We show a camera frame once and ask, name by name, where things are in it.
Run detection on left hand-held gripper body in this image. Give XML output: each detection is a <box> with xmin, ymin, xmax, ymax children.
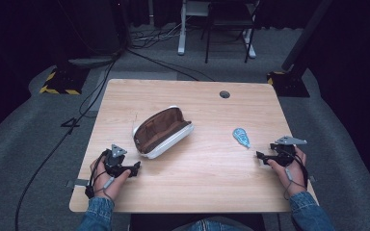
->
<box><xmin>103</xmin><ymin>143</ymin><xmax>133</xmax><ymax>178</ymax></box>

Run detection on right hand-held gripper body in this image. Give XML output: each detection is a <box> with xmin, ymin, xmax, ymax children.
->
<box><xmin>269</xmin><ymin>135</ymin><xmax>308</xmax><ymax>167</ymax></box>

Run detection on blue correction tape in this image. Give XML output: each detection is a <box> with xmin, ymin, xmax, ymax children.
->
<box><xmin>232</xmin><ymin>127</ymin><xmax>251</xmax><ymax>149</ymax></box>

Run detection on white pencil case brown lining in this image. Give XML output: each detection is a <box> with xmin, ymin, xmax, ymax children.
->
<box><xmin>132</xmin><ymin>105</ymin><xmax>195</xmax><ymax>160</ymax></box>

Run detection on person's left hand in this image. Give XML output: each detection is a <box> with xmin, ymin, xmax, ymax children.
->
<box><xmin>89</xmin><ymin>156</ymin><xmax>132</xmax><ymax>203</ymax></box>

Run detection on person's right hand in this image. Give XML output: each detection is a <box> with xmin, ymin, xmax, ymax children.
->
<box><xmin>267</xmin><ymin>146</ymin><xmax>308</xmax><ymax>197</ymax></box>

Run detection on black stand base yellow stripes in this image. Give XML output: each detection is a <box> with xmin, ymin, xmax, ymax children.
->
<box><xmin>266</xmin><ymin>70</ymin><xmax>311</xmax><ymax>98</ymax></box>
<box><xmin>39</xmin><ymin>65</ymin><xmax>91</xmax><ymax>96</ymax></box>

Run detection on person's legs in jeans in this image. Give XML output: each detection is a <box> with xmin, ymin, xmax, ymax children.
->
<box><xmin>172</xmin><ymin>217</ymin><xmax>255</xmax><ymax>231</ymax></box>

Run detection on dark slanted stand pole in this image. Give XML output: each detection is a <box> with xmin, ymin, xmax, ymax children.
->
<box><xmin>280</xmin><ymin>0</ymin><xmax>334</xmax><ymax>72</ymax></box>

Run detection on black chair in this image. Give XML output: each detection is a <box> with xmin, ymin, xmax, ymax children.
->
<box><xmin>199</xmin><ymin>0</ymin><xmax>262</xmax><ymax>64</ymax></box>

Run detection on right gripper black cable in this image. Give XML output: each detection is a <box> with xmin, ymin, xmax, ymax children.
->
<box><xmin>289</xmin><ymin>150</ymin><xmax>309</xmax><ymax>189</ymax></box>

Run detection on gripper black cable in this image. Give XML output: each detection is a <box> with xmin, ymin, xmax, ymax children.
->
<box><xmin>84</xmin><ymin>149</ymin><xmax>110</xmax><ymax>200</ymax></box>
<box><xmin>289</xmin><ymin>150</ymin><xmax>309</xmax><ymax>189</ymax></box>

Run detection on left gripper grey cord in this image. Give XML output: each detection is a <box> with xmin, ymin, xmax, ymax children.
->
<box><xmin>92</xmin><ymin>175</ymin><xmax>116</xmax><ymax>204</ymax></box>

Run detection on gripper grey cord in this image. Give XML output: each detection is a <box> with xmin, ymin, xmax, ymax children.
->
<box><xmin>283</xmin><ymin>167</ymin><xmax>308</xmax><ymax>201</ymax></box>
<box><xmin>92</xmin><ymin>175</ymin><xmax>116</xmax><ymax>204</ymax></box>

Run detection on right gripper grey cord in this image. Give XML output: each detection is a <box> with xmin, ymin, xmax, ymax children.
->
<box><xmin>283</xmin><ymin>167</ymin><xmax>308</xmax><ymax>201</ymax></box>

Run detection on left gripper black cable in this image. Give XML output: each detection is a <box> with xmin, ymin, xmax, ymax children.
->
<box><xmin>84</xmin><ymin>149</ymin><xmax>110</xmax><ymax>200</ymax></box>

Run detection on long black floor cable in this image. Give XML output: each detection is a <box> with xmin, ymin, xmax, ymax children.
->
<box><xmin>13</xmin><ymin>54</ymin><xmax>120</xmax><ymax>231</ymax></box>

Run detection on bundle of floor cables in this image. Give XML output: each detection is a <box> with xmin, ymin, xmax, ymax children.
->
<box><xmin>128</xmin><ymin>18</ymin><xmax>191</xmax><ymax>50</ymax></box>

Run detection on white desk frame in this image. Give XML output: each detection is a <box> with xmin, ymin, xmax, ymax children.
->
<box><xmin>176</xmin><ymin>0</ymin><xmax>257</xmax><ymax>60</ymax></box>

